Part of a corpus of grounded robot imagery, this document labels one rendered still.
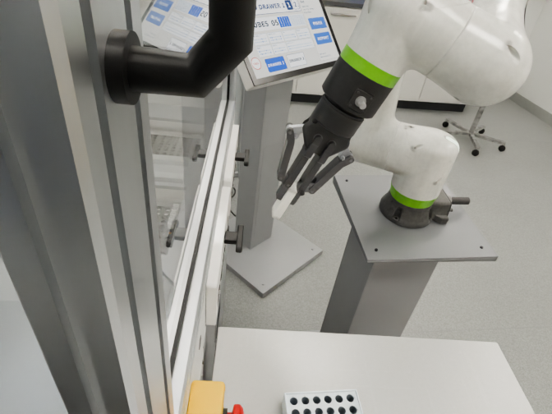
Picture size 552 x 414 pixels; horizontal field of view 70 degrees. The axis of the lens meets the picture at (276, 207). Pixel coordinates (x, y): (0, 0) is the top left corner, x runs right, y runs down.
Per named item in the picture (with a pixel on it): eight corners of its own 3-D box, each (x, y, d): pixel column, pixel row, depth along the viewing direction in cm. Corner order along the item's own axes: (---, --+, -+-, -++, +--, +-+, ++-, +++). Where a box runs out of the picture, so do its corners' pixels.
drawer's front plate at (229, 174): (236, 157, 118) (238, 124, 112) (229, 217, 95) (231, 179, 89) (231, 157, 118) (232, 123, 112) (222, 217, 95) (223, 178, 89)
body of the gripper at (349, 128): (324, 101, 56) (293, 153, 61) (373, 126, 59) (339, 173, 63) (319, 83, 62) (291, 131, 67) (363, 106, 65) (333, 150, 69)
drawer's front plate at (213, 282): (228, 223, 93) (230, 186, 87) (215, 327, 70) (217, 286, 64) (221, 223, 93) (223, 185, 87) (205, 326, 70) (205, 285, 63)
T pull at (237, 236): (243, 228, 80) (244, 223, 79) (241, 254, 74) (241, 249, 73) (226, 227, 80) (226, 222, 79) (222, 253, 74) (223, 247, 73)
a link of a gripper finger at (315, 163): (326, 131, 65) (333, 134, 65) (295, 181, 71) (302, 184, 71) (329, 141, 62) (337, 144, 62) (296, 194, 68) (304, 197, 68)
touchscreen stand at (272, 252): (321, 254, 209) (371, 59, 148) (262, 297, 181) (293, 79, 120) (256, 209, 234) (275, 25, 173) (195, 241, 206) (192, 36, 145)
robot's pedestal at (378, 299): (368, 329, 173) (428, 188, 128) (393, 397, 150) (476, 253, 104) (302, 333, 168) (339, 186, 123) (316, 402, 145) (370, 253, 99)
